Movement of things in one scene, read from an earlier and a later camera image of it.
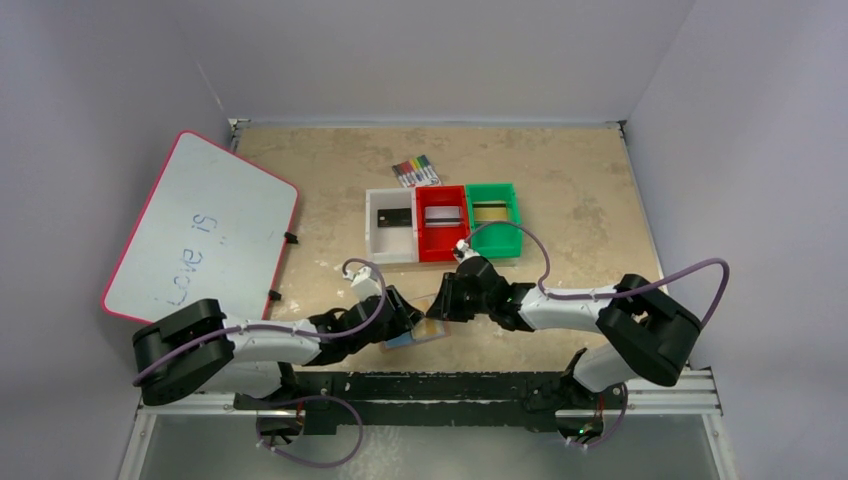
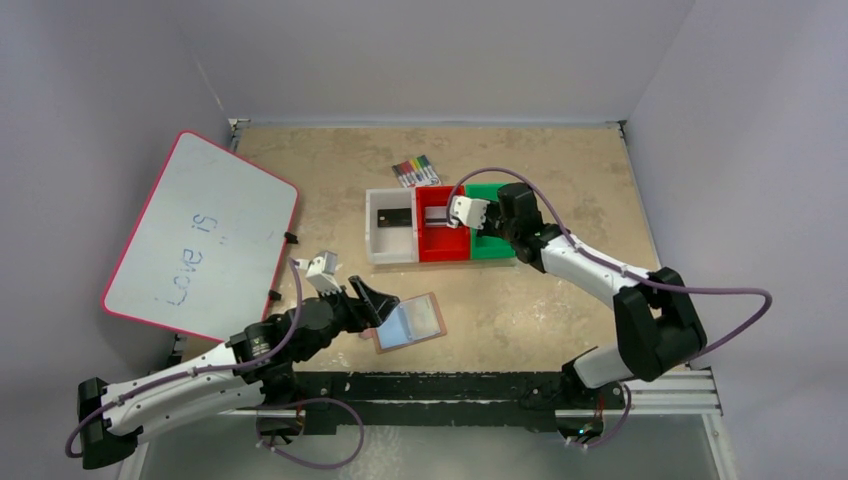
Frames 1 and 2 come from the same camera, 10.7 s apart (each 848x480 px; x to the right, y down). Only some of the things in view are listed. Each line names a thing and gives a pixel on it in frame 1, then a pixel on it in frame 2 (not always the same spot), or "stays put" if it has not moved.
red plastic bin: [442, 222] stays put
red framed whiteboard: [214, 227] stays put
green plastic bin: [490, 203] stays put
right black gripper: [452, 299] -> [491, 216]
